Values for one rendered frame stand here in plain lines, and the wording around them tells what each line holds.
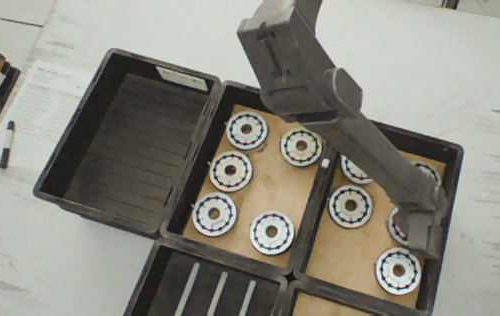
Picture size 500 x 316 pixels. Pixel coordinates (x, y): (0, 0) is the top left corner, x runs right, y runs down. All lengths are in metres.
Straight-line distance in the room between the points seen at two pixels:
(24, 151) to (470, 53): 1.33
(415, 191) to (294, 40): 0.39
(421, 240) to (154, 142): 0.71
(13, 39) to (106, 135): 1.47
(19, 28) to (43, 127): 1.25
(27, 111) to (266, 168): 0.74
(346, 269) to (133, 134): 0.63
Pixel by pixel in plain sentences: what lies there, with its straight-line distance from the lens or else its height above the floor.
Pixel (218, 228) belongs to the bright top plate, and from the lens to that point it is 1.10.
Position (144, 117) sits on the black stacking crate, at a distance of 1.27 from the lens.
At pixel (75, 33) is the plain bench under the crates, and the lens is 1.64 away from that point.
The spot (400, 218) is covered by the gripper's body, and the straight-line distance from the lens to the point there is 1.00.
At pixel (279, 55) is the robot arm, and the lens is 0.52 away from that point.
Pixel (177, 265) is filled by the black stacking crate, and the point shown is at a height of 0.83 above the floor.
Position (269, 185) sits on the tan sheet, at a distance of 1.14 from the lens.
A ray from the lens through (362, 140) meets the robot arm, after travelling 0.64.
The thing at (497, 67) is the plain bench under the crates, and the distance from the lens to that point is 1.54.
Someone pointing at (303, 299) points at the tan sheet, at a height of 0.83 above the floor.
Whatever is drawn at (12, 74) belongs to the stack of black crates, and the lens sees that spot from 2.22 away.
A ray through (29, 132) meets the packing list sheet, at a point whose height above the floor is 0.70.
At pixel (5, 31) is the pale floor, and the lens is 2.75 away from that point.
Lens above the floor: 1.93
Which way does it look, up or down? 69 degrees down
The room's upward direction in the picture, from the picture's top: 4 degrees clockwise
